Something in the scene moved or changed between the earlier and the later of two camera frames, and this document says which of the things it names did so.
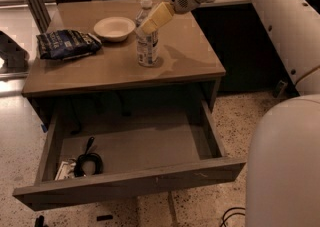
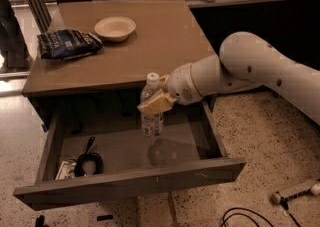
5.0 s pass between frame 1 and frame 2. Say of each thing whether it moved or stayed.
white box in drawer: stayed
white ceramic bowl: stayed
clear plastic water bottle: moved
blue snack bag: stayed
